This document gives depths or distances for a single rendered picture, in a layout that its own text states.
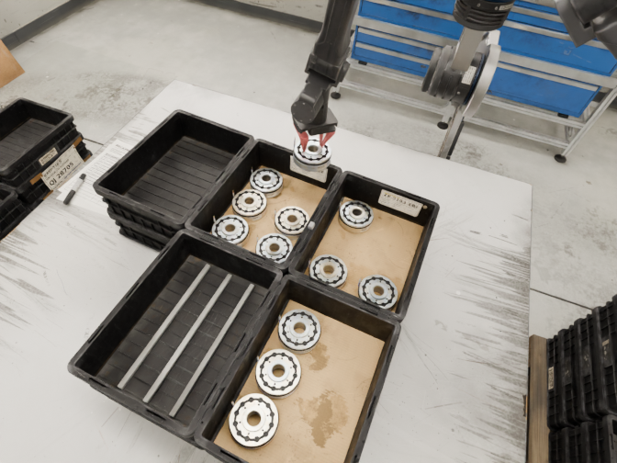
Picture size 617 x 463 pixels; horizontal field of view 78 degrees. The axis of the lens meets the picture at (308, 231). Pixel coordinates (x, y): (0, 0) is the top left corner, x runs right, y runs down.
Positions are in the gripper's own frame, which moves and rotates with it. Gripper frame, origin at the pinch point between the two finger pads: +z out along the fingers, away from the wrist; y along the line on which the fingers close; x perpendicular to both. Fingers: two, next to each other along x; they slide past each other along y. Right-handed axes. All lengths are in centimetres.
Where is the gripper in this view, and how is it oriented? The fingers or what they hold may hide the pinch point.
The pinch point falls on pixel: (312, 146)
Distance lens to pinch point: 105.2
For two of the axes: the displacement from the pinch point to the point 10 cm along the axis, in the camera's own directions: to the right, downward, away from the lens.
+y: 9.3, -2.5, 2.6
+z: -0.6, 5.9, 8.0
